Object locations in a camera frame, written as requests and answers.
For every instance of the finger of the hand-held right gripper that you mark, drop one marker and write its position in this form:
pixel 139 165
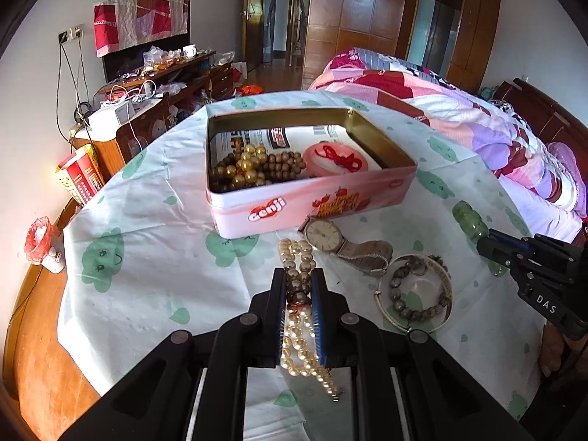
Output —
pixel 510 240
pixel 494 250

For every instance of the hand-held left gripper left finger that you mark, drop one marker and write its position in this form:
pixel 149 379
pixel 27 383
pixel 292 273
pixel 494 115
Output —
pixel 279 321

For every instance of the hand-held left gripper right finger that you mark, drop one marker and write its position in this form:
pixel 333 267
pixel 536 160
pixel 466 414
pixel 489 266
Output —
pixel 318 321

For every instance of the silver bangle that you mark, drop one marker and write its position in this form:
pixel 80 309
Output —
pixel 445 285

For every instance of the silver wristwatch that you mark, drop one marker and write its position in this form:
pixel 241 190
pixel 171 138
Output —
pixel 321 234

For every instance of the pink tin box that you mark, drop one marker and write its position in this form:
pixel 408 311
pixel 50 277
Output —
pixel 239 216

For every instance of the person's right hand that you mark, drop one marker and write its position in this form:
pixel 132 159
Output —
pixel 556 353

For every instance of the white bed sheet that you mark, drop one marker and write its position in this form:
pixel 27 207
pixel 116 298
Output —
pixel 537 211

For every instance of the dark wooden headboard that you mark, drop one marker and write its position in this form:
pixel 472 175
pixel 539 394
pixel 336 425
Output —
pixel 551 115

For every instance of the white tablecloth with green print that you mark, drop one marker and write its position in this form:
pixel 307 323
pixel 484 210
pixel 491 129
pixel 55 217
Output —
pixel 151 285

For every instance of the bed with patchwork quilt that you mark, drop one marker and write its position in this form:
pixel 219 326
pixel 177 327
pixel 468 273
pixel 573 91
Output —
pixel 436 96

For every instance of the orange plastic bag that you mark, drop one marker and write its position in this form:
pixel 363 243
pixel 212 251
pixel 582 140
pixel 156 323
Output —
pixel 250 90

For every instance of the wooden TV cabinet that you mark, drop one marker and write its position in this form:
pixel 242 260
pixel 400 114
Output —
pixel 138 133

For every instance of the bin with red bag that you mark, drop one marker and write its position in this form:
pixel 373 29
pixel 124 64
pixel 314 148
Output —
pixel 43 243

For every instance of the white and red shopping bag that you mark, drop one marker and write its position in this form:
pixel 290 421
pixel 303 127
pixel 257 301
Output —
pixel 238 73

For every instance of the wooden wardrobe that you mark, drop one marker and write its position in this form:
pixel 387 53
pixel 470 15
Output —
pixel 367 23

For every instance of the white box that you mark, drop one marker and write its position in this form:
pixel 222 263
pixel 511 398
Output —
pixel 110 117

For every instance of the white mug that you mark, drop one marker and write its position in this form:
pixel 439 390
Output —
pixel 189 51

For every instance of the wooden door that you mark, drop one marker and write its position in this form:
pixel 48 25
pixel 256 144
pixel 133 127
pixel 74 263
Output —
pixel 252 32

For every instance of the black television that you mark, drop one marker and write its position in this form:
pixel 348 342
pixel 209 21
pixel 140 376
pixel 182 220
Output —
pixel 124 62

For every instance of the red patchwork cloth cover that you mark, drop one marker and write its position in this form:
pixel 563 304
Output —
pixel 138 18

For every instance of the wall power outlet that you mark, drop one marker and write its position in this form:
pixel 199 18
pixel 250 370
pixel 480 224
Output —
pixel 71 33

